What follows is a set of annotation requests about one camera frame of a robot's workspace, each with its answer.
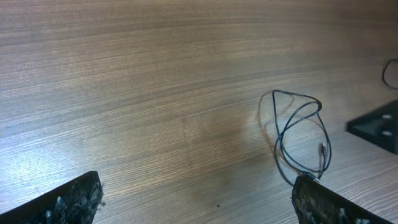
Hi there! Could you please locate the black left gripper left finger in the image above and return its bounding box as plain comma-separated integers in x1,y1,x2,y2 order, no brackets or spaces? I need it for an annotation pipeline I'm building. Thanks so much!
1,171,104,224

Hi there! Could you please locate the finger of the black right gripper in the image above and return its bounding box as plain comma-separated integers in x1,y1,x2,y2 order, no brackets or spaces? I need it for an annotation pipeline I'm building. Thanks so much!
346,100,397,154

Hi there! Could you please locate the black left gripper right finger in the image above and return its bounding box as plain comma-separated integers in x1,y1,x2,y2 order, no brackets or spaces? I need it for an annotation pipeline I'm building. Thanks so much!
292,175,392,224

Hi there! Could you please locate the thin black USB cable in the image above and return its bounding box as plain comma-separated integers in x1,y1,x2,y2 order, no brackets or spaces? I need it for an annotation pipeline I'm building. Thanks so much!
382,58,398,91

